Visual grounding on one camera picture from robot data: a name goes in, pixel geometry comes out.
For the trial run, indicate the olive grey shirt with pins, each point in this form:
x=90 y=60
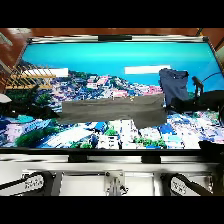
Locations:
x=113 y=110

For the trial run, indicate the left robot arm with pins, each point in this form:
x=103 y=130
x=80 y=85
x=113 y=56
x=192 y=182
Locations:
x=20 y=185

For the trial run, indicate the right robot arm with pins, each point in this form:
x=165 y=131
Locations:
x=208 y=100

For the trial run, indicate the dark blue garment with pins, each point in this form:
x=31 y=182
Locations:
x=173 y=85

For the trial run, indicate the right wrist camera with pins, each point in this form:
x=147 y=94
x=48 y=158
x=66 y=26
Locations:
x=197 y=83

